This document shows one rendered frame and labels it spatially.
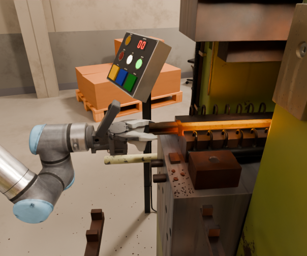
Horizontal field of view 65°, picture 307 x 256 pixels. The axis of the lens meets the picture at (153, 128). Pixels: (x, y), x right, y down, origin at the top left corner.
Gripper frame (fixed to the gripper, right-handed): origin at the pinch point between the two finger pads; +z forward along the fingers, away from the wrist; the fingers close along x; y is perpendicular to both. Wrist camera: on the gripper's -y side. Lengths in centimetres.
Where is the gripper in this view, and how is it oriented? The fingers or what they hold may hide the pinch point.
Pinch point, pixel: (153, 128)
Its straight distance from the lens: 75.4
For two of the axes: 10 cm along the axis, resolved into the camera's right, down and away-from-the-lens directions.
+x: 0.9, 4.8, -8.7
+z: 10.0, -0.5, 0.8
